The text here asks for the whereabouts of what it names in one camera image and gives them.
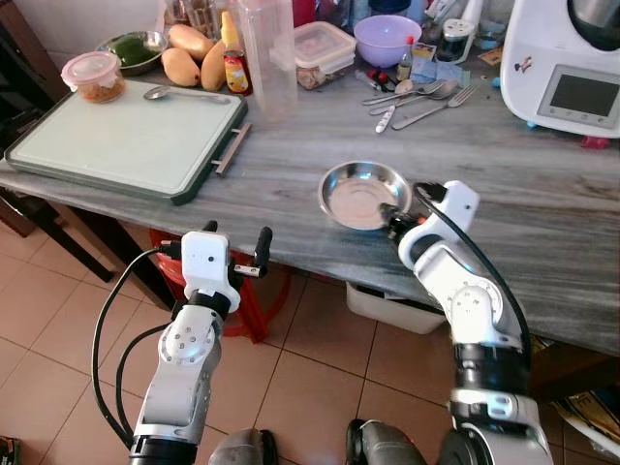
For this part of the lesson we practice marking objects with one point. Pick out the steel spoon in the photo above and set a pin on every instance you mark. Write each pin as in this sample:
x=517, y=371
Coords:
x=444, y=93
x=160, y=93
x=426, y=88

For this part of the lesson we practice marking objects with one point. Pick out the steel bowl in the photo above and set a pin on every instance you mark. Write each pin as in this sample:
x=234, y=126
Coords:
x=150, y=60

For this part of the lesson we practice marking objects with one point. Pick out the white kitchen machine with screen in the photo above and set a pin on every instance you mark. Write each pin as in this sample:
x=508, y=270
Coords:
x=542, y=48

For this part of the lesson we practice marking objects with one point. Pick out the white green-rimmed cutting board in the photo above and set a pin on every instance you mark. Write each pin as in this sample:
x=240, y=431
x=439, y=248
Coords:
x=121, y=145

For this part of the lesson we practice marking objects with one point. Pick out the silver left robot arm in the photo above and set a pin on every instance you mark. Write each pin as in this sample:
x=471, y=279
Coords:
x=184, y=368

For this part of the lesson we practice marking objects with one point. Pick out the steel fork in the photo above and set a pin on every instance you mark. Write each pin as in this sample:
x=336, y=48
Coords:
x=446, y=105

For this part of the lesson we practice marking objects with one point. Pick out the white plastic box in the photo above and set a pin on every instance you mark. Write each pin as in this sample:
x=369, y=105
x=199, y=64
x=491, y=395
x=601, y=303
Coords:
x=387, y=308

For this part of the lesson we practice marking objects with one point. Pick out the square clear-lidded food container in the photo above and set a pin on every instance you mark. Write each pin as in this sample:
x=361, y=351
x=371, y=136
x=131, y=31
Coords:
x=325, y=53

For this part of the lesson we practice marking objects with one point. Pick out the blue cloth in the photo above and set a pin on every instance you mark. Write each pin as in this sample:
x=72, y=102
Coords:
x=448, y=74

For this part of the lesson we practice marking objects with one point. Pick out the purple plastic bowl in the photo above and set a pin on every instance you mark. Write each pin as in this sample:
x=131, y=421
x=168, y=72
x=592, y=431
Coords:
x=387, y=39

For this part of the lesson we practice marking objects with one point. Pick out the pink-lidded food container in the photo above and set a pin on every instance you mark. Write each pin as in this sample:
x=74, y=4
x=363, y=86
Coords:
x=94, y=77

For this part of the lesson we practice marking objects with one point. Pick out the round steel plate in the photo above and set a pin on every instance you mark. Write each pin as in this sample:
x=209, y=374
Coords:
x=354, y=192

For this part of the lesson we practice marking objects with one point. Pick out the tall clear plastic pitcher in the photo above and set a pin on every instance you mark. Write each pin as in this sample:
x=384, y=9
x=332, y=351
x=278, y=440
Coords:
x=269, y=58

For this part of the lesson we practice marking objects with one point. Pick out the green pepper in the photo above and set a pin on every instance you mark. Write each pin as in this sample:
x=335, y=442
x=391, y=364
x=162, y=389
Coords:
x=126, y=48

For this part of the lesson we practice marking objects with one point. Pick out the small dark red-capped bottle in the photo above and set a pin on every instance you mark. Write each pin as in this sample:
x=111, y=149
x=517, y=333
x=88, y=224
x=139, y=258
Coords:
x=406, y=63

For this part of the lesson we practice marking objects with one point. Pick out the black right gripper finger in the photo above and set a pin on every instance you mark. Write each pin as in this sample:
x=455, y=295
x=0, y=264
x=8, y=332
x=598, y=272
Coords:
x=388, y=208

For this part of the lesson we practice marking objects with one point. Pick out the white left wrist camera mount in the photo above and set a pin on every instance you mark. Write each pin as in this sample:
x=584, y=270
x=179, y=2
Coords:
x=206, y=263

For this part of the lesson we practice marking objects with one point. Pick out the yellow mango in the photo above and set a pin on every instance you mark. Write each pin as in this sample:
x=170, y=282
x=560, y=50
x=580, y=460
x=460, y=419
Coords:
x=191, y=41
x=213, y=68
x=180, y=68

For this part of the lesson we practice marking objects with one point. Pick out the yellow printed bag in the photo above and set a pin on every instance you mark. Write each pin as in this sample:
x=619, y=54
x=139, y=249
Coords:
x=591, y=412

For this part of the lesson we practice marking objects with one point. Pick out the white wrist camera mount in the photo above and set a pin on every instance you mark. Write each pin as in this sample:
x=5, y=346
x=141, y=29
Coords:
x=206, y=263
x=450, y=213

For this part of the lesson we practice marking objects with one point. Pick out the yellow-capped sauce bottle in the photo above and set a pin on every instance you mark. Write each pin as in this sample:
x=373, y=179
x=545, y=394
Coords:
x=235, y=68

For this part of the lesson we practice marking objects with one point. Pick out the grey left robot leg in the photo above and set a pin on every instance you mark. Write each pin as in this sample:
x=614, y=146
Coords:
x=240, y=449

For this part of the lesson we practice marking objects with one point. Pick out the red plastic stool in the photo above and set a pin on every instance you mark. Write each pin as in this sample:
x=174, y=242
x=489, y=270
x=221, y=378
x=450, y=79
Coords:
x=254, y=310

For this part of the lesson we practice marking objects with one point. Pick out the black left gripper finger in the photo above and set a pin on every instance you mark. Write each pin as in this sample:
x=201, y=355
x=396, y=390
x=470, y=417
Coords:
x=209, y=227
x=263, y=242

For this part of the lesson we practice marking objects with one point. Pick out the dark wooden bench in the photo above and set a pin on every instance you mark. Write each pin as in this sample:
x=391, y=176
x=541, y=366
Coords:
x=58, y=232

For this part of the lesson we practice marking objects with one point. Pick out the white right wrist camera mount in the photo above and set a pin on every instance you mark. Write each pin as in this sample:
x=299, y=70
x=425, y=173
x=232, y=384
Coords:
x=450, y=213

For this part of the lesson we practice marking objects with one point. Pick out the grey right robot leg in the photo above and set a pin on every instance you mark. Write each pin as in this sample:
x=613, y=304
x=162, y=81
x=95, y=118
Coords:
x=383, y=446

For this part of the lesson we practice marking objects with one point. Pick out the grey robot leg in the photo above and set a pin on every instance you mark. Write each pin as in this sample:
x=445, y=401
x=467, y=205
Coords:
x=240, y=449
x=383, y=446

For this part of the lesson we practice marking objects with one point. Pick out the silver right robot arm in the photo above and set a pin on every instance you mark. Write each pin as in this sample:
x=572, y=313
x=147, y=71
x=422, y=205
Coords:
x=480, y=320

